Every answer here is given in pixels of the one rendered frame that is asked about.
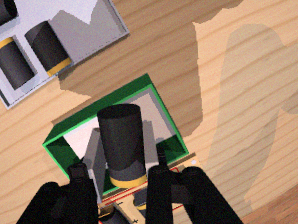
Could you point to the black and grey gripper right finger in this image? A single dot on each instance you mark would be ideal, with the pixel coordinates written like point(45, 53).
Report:
point(210, 206)

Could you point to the green open-top box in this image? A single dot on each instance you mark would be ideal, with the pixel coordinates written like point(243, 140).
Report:
point(67, 149)

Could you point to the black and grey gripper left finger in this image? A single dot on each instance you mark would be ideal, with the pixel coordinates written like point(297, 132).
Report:
point(84, 189)

